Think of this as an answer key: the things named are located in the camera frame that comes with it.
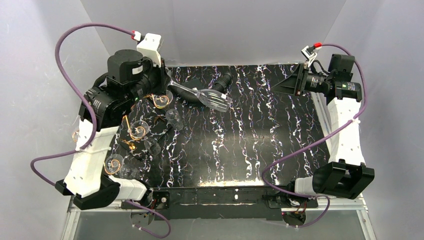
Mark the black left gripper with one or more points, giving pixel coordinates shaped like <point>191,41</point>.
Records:
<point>162,81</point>

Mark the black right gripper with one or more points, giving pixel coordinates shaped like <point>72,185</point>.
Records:
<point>304,81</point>

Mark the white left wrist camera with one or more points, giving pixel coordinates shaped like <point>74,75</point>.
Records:
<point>149,46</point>

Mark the tall clear flute front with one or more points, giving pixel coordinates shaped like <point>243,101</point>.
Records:
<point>152,146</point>

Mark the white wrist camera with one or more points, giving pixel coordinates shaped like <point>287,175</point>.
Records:
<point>149,46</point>
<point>311,52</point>

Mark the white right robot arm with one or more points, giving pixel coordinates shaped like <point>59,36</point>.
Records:
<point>346,174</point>

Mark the aluminium frame rail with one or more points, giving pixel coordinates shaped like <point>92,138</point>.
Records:
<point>344,204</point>

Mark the tall clear flute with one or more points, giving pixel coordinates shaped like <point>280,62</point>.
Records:
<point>210,98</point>
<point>152,146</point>

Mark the black marble rack base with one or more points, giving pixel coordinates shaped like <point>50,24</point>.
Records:
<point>155,132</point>

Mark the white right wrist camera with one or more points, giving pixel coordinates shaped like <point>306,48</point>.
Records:
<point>311,52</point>

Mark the clear stemmed wine glass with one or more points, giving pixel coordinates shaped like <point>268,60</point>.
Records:
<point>115,165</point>

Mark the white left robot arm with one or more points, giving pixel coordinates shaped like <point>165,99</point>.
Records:
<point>101,113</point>

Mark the clear tumbler glass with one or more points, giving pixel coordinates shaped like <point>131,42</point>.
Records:
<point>165,102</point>

